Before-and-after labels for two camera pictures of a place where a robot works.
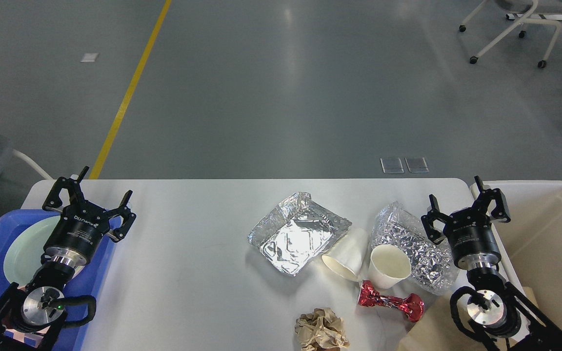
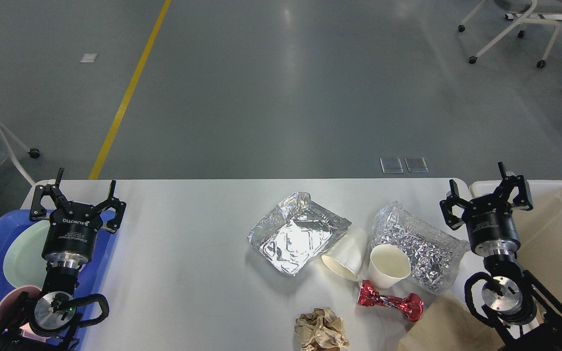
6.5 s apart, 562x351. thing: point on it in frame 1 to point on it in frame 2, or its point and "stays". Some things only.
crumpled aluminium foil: [433, 267] stays
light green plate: [24, 252] stays
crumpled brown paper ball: [322, 330] stays
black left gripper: [77, 234] to [73, 227]
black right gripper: [470, 231] to [489, 219]
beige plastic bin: [547, 244] stays
